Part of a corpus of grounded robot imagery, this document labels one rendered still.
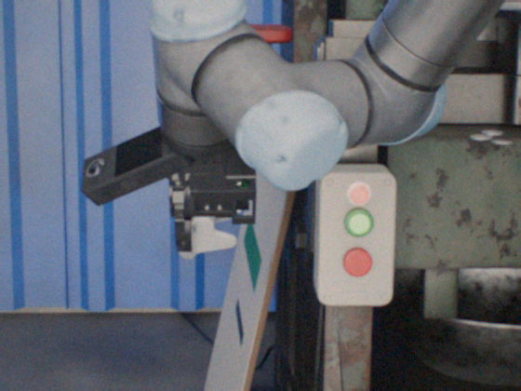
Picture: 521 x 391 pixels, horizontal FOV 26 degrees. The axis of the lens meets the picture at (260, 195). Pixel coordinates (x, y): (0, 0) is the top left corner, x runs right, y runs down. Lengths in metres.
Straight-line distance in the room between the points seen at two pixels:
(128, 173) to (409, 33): 0.30
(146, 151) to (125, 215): 1.58
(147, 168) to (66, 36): 1.56
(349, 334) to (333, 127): 0.40
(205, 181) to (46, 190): 1.60
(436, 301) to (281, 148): 0.48
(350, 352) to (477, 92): 0.34
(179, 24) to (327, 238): 0.32
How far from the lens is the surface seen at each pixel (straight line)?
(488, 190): 1.23
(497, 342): 1.37
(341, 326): 1.18
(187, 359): 2.38
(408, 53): 0.89
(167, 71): 0.91
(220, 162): 1.02
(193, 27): 0.86
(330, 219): 1.09
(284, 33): 1.15
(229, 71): 0.85
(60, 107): 2.57
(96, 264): 2.61
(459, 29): 0.88
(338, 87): 0.87
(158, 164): 1.01
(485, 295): 1.67
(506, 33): 1.31
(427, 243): 1.23
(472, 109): 1.30
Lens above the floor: 0.83
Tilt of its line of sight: 12 degrees down
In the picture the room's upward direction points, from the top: 1 degrees clockwise
